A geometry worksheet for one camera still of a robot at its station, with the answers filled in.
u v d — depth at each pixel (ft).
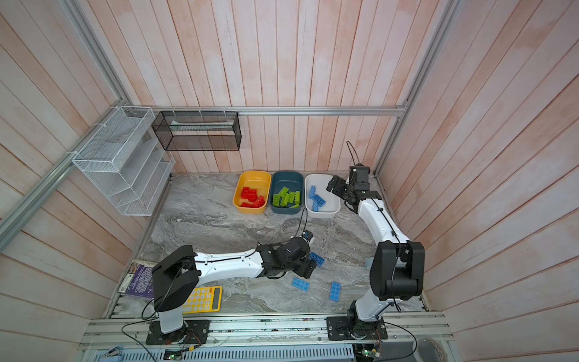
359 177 2.22
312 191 3.70
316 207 3.44
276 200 3.52
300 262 2.29
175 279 1.52
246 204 3.41
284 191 3.64
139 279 2.71
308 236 2.44
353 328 2.21
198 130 3.39
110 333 2.45
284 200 3.49
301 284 2.74
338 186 2.65
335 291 2.65
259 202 3.40
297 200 3.45
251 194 3.47
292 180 3.81
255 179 3.79
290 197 3.58
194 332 2.39
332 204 3.53
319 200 3.52
